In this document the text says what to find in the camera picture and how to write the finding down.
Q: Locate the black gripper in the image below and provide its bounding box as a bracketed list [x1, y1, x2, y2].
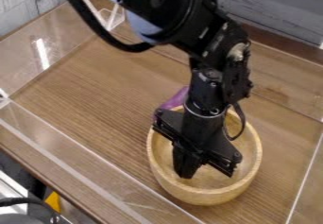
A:
[152, 106, 243, 179]

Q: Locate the purple toy eggplant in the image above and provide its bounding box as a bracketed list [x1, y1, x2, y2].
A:
[158, 86, 190, 110]

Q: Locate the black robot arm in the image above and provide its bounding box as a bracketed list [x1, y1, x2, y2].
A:
[67, 0, 254, 179]

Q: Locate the brown wooden bowl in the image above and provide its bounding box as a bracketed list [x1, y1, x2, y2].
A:
[147, 111, 263, 206]

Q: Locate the yellow black device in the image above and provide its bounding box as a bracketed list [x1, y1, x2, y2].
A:
[44, 191, 73, 224]

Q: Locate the clear acrylic enclosure wall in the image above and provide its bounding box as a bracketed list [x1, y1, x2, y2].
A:
[0, 5, 323, 224]

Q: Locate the black cable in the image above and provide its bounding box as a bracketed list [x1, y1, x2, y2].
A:
[0, 196, 57, 224]

